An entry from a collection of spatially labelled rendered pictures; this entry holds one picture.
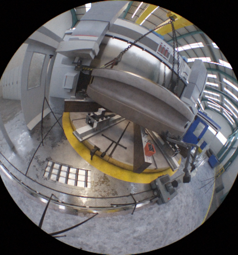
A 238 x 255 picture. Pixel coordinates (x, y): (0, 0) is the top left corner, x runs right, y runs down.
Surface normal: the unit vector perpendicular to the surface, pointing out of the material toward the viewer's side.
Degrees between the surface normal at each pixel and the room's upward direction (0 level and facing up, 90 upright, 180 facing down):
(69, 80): 90
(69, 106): 90
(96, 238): 0
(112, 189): 0
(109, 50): 90
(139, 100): 90
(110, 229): 0
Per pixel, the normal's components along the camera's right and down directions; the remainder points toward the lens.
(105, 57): 0.17, 0.57
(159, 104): -0.15, 0.48
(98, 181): 0.33, -0.80
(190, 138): -0.93, -0.19
